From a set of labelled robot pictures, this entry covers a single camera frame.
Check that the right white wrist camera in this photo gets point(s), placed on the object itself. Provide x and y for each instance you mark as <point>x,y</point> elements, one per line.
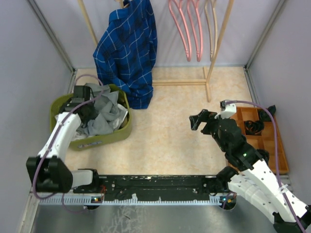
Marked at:
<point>228,109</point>

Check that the olive green plastic basket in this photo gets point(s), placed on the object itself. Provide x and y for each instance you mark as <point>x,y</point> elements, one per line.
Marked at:
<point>100,140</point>

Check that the pink plastic hanger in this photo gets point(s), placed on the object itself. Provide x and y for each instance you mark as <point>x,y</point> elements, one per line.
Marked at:
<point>196,30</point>

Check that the white shirt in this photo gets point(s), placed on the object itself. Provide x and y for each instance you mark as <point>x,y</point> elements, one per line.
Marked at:
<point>85,113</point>

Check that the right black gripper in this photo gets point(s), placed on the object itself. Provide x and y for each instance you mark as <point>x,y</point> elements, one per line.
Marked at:
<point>204,115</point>

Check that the blue plaid hanging shirt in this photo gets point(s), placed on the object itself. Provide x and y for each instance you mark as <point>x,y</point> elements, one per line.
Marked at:
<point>126,53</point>

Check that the wooden clothes rack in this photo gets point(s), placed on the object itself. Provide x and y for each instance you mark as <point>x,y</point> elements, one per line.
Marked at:
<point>207,73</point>

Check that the light wooden hanger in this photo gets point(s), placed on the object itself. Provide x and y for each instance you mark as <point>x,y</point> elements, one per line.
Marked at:
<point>211,18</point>

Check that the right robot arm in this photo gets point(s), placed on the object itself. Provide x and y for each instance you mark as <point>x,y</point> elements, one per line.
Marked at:
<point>249,176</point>

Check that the grey shirt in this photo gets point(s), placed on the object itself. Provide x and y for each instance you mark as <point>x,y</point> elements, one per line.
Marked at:
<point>109,113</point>

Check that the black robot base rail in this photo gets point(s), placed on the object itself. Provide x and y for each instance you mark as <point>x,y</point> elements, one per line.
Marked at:
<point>143,190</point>

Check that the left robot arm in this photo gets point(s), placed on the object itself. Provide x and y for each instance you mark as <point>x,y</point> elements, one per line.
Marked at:
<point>47,171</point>

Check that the wooden compartment tray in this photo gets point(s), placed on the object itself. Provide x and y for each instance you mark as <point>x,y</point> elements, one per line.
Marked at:
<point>266,140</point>

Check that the wooden hanger with blue shirt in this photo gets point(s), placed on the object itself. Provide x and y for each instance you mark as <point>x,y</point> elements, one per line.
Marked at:
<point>123,3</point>

